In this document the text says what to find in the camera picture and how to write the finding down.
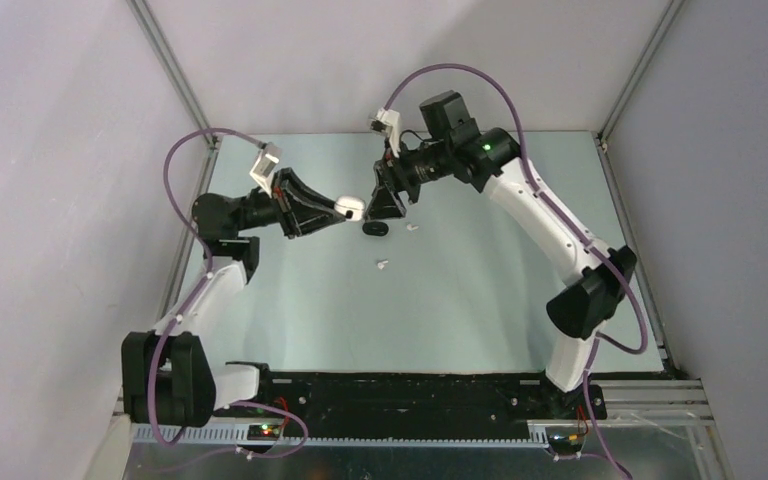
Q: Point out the aluminium frame rail front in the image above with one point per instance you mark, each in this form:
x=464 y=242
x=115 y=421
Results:
x=649 y=401

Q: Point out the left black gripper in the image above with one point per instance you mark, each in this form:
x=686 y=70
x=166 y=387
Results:
x=302 y=211

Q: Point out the white earbud charging case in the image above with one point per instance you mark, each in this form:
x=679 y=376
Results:
x=351 y=208

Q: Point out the right controller circuit board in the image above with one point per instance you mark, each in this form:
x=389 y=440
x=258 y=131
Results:
x=566 y=446

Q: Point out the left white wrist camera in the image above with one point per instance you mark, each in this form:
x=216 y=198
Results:
x=264 y=167

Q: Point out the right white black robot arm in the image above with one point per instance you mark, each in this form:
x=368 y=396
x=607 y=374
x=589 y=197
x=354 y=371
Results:
x=595 y=276

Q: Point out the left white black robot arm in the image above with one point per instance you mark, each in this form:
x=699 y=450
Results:
x=167 y=376

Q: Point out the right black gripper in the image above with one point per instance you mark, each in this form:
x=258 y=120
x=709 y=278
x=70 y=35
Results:
x=394 y=174

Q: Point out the black earbud charging case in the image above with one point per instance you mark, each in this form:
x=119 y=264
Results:
x=375 y=228

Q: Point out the grey slotted cable duct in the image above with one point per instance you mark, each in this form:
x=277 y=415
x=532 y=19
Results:
x=233 y=435

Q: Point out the left controller circuit board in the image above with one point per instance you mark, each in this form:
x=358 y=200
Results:
x=263 y=432

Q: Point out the controller circuit board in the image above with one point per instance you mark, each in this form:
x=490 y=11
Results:
x=566 y=446
x=263 y=432

